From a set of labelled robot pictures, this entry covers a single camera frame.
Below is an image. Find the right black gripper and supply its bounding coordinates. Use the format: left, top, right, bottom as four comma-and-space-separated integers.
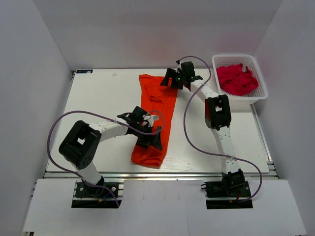
161, 68, 187, 90

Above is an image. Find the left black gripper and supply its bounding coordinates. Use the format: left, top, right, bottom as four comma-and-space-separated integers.
134, 123, 162, 151

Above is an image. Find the orange t shirt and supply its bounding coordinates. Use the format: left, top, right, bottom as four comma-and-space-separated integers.
130, 73, 178, 169

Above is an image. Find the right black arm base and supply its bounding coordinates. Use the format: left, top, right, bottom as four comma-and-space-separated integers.
200, 175, 251, 199

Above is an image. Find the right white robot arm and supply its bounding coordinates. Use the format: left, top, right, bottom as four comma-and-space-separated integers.
160, 60, 245, 196

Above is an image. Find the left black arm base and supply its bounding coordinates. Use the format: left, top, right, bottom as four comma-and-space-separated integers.
74, 181, 119, 199

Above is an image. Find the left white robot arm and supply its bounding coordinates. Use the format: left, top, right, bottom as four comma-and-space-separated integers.
59, 106, 165, 196

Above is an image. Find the magenta t shirt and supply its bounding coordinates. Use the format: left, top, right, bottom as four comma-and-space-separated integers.
216, 63, 258, 96

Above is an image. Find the white plastic basket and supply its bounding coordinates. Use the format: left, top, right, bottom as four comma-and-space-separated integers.
212, 54, 268, 105

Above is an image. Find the blue label sticker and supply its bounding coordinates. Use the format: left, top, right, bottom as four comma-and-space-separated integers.
76, 69, 93, 74

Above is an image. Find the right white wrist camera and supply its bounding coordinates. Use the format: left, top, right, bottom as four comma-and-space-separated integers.
176, 61, 183, 73

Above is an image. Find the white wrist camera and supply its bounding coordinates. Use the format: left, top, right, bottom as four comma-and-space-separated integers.
145, 114, 159, 127
176, 61, 183, 73

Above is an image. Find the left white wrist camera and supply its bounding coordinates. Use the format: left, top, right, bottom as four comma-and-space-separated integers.
145, 114, 159, 127

